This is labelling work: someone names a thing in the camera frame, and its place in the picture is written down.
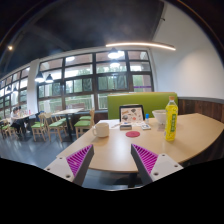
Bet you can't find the group of pendant lamps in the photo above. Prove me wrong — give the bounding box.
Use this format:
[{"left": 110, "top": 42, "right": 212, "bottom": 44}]
[{"left": 4, "top": 47, "right": 124, "bottom": 94}]

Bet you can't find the yellow drink bottle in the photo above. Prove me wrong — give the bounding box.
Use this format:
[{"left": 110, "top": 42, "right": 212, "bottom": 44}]
[{"left": 164, "top": 95, "right": 179, "bottom": 142}]

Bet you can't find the white ribbed mug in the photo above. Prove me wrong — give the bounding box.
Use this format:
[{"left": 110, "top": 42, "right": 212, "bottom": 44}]
[{"left": 91, "top": 122, "right": 110, "bottom": 138}]

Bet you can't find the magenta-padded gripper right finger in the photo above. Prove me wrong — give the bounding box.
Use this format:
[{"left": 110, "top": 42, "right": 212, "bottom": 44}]
[{"left": 130, "top": 143, "right": 184, "bottom": 186}]

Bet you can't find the light wooden dining table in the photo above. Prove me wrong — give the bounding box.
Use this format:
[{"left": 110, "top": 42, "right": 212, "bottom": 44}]
[{"left": 51, "top": 107, "right": 84, "bottom": 143}]

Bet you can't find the group of green-seated wooden chairs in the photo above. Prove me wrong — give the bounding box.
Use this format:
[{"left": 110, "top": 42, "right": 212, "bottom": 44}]
[{"left": 0, "top": 109, "right": 96, "bottom": 141}]

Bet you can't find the green upholstered bench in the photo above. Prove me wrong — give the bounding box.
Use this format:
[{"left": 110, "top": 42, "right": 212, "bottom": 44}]
[{"left": 107, "top": 92, "right": 179, "bottom": 120}]

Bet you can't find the person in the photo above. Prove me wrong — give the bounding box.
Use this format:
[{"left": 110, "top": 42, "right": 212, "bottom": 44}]
[{"left": 9, "top": 106, "right": 27, "bottom": 134}]

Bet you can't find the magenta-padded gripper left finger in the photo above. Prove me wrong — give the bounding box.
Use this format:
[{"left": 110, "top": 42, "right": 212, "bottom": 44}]
[{"left": 44, "top": 143, "right": 95, "bottom": 187}]

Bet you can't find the long linear ceiling light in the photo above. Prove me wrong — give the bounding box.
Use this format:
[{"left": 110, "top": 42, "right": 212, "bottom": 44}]
[{"left": 105, "top": 41, "right": 177, "bottom": 52}]

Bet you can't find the flat round red coaster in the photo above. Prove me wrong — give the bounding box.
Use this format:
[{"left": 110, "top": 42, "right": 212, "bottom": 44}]
[{"left": 125, "top": 130, "right": 141, "bottom": 139}]

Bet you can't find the white bowl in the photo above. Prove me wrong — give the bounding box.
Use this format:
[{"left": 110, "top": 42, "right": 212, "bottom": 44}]
[{"left": 151, "top": 109, "right": 168, "bottom": 126}]

